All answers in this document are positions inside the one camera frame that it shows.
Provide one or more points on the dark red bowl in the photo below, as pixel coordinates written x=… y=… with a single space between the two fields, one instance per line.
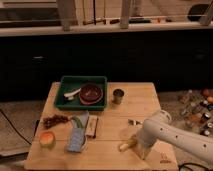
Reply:
x=90 y=94

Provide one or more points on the green and white vegetable toy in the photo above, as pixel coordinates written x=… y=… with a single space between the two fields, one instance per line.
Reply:
x=77 y=121

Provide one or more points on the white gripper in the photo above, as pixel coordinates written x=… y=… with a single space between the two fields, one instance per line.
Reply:
x=142 y=151

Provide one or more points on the bottles and jars on floor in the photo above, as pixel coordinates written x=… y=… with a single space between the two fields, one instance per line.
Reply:
x=198 y=111

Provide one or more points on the blue cloth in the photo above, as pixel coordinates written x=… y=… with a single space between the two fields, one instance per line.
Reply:
x=77 y=137

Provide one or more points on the silver fork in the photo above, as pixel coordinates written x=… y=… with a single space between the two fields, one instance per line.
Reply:
x=134 y=122

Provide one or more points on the metal cup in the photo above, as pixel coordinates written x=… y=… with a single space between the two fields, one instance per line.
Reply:
x=118 y=95

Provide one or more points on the bunch of dark grapes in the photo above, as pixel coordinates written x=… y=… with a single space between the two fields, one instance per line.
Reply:
x=49 y=122

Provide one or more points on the wooden block with dark edge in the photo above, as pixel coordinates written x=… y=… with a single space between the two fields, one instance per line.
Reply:
x=91 y=126

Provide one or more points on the orange fruit toy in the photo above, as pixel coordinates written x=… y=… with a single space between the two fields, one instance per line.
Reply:
x=47 y=139

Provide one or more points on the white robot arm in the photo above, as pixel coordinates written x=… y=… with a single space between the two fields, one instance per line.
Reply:
x=157 y=127

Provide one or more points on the green plastic tray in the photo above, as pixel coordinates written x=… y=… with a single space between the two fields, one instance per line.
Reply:
x=72 y=83

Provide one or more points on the white brush in tray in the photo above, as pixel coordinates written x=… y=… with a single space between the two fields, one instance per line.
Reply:
x=71 y=94

